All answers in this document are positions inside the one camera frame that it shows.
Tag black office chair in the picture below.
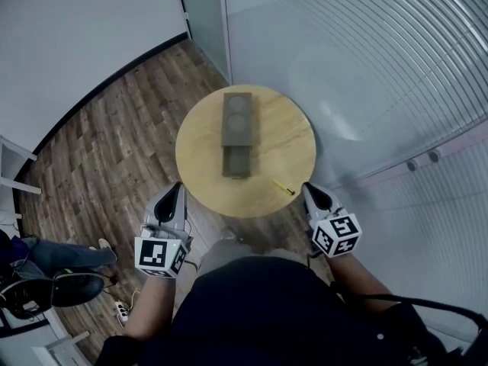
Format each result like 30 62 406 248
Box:
0 271 106 319

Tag white table frame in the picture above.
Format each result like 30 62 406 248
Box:
0 134 43 220

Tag person's left forearm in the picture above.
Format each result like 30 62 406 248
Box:
120 274 177 343

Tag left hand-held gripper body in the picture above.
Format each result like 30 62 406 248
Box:
133 204 194 279

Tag person's right forearm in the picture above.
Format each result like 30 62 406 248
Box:
326 250 394 316

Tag person's grey trousers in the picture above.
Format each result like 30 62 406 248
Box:
197 238 279 278

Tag yellow utility knife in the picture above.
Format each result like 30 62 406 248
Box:
272 179 296 197

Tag white furniture frame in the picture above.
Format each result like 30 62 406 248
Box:
30 329 92 366

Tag black cable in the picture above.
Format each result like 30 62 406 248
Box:
329 279 488 345

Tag grey-brown drawer box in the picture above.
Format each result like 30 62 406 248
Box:
221 91 262 179

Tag person's dark shirt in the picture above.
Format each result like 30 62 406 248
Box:
99 256 461 366

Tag white power strip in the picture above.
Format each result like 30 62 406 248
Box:
114 300 131 324

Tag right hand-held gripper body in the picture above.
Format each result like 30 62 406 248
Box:
307 203 362 259

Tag frosted glass door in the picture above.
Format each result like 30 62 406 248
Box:
177 0 233 85

